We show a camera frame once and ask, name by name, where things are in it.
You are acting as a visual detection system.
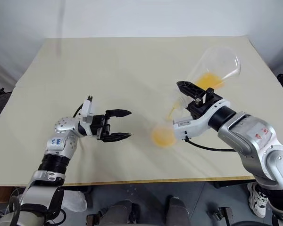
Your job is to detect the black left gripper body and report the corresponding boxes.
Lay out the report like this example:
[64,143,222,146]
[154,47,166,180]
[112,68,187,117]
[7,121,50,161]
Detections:
[89,113,113,143]

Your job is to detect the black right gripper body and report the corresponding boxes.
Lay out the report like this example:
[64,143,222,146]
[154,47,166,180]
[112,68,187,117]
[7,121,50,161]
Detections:
[187,88,224,121]

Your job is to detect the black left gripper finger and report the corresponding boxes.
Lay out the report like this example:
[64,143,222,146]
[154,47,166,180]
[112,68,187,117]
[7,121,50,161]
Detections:
[101,132,133,143]
[105,108,133,119]

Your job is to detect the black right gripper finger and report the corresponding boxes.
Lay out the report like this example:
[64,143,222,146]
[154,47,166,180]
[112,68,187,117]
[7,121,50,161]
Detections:
[176,80,207,100]

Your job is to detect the clear flask with orange liquid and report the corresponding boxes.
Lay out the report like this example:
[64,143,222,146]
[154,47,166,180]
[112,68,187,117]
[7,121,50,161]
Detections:
[165,46,242,121]

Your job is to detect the clear plastic beaker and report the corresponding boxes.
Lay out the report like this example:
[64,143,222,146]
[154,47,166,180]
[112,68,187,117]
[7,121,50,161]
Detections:
[150,116,179,149]

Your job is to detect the crumpled clear plastic bag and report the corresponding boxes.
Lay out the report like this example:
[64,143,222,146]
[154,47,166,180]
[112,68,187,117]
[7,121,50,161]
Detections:
[61,190,88,212]

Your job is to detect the dark rounded shape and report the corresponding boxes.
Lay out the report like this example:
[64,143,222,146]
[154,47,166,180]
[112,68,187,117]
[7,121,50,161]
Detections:
[164,196,191,226]
[103,200,140,226]

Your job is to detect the black block under table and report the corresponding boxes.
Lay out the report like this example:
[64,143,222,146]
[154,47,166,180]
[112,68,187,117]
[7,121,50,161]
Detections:
[85,210,109,226]
[211,206,233,226]

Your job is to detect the black metal stand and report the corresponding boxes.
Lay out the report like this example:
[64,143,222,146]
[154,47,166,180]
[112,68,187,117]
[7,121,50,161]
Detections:
[0,82,17,111]

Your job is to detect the white sneaker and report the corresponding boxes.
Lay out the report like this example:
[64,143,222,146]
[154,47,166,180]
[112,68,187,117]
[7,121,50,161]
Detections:
[247,182,269,218]

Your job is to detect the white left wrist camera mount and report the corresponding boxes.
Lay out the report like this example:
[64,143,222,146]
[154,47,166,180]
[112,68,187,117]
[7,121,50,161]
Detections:
[81,95,95,123]

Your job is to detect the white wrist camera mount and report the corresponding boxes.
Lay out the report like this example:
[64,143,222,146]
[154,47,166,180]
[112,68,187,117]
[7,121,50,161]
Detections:
[81,95,95,123]
[172,99,232,142]

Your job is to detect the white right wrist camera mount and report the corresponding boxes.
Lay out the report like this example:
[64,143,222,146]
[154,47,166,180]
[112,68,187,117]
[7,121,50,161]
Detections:
[172,99,232,142]

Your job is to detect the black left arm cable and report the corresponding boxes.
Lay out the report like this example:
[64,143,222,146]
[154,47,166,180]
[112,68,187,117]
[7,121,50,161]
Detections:
[73,102,84,118]

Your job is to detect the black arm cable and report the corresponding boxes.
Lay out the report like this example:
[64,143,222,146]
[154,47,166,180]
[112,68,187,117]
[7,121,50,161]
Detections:
[185,138,238,153]
[73,102,84,118]

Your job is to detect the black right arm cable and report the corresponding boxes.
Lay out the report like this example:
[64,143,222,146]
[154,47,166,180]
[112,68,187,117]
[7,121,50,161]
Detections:
[185,138,238,153]

